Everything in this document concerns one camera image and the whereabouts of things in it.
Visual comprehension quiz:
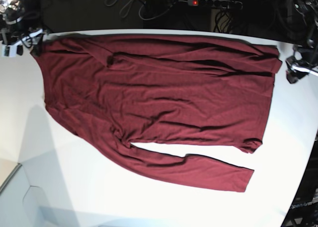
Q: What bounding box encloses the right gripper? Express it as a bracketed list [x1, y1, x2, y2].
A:
[0, 18, 45, 57]

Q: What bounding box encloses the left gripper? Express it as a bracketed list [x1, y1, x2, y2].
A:
[285, 44, 318, 84]

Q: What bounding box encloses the dark red t-shirt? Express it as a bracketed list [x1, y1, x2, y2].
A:
[34, 34, 282, 192]

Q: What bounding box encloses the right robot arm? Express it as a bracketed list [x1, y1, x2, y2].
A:
[0, 0, 45, 58]

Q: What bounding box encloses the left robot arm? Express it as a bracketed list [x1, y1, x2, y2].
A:
[274, 0, 318, 84]

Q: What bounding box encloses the black power strip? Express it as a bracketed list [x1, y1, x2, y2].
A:
[187, 0, 243, 10]

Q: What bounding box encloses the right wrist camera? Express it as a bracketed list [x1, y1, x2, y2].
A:
[1, 44, 17, 58]

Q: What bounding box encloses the white cable loop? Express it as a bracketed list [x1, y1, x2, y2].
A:
[119, 0, 177, 20]

